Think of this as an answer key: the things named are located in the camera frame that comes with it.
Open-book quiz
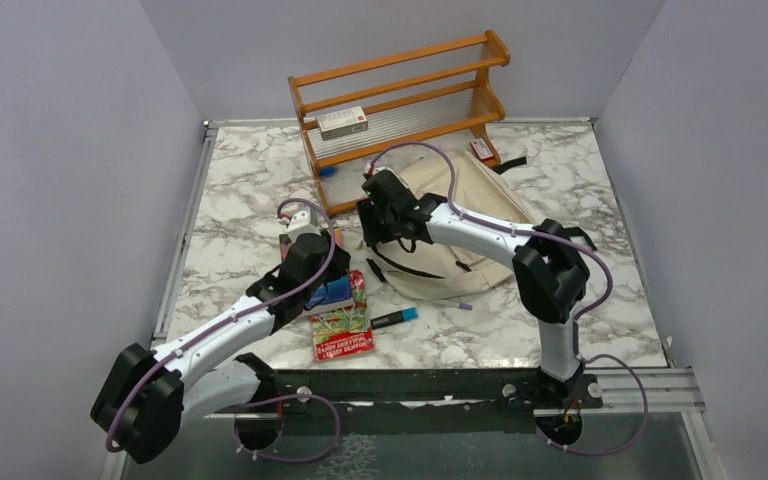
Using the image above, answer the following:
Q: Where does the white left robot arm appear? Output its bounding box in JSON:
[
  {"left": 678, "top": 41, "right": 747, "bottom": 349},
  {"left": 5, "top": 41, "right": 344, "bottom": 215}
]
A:
[{"left": 90, "top": 231, "right": 350, "bottom": 464}]

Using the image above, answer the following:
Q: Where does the white red box on shelf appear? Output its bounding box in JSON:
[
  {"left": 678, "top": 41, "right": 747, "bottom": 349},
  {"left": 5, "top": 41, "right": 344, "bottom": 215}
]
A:
[{"left": 316, "top": 106, "right": 368, "bottom": 141}]

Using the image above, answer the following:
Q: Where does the small red white box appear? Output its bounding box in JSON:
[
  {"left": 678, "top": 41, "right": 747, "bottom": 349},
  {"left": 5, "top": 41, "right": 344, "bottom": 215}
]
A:
[{"left": 469, "top": 138, "right": 496, "bottom": 162}]

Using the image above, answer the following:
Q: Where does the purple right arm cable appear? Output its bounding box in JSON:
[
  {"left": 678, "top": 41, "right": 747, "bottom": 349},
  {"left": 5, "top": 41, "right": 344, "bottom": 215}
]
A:
[{"left": 360, "top": 140, "right": 650, "bottom": 460}]

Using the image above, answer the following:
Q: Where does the wooden two-tier shelf rack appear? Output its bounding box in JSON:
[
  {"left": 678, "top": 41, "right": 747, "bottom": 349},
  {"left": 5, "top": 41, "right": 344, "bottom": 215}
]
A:
[{"left": 288, "top": 30, "right": 512, "bottom": 214}]

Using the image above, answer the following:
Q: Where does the red Treehouse book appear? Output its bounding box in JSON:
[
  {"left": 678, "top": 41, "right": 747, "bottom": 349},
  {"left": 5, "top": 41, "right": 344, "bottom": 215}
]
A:
[{"left": 311, "top": 270, "right": 375, "bottom": 362}]

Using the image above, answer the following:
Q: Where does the blue Jane Eyre book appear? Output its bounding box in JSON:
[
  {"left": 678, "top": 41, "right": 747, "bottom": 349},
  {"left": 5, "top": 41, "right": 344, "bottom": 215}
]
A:
[{"left": 278, "top": 227, "right": 353, "bottom": 317}]

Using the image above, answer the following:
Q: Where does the beige canvas backpack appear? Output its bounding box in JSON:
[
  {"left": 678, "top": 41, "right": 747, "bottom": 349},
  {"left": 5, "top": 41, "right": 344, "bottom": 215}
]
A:
[{"left": 360, "top": 148, "right": 597, "bottom": 303}]

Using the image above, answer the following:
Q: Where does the black blue highlighter marker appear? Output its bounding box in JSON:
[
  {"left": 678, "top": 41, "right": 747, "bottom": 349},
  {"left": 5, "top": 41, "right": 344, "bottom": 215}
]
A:
[{"left": 369, "top": 307, "right": 419, "bottom": 330}]

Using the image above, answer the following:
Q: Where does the white purple-capped pen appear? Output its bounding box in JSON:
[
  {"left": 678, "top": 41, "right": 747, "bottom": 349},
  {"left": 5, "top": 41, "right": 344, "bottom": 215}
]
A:
[{"left": 432, "top": 299, "right": 473, "bottom": 311}]

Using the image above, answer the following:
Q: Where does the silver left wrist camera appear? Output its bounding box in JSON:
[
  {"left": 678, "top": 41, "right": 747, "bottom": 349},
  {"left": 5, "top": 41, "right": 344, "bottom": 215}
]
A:
[{"left": 285, "top": 209, "right": 319, "bottom": 240}]

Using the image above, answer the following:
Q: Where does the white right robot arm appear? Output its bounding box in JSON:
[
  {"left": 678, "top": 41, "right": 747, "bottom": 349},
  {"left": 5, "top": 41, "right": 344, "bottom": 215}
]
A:
[{"left": 357, "top": 170, "right": 590, "bottom": 407}]

